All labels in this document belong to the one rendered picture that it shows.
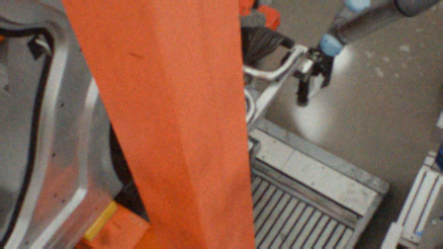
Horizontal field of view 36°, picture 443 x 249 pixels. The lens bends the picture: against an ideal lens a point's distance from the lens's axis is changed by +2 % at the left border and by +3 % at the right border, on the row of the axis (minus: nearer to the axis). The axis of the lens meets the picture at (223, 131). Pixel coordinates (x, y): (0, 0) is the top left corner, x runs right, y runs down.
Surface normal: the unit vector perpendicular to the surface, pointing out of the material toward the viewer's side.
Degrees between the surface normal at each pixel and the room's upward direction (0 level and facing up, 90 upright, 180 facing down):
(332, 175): 0
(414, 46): 0
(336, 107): 0
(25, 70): 58
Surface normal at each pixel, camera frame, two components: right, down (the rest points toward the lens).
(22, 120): -0.12, -0.44
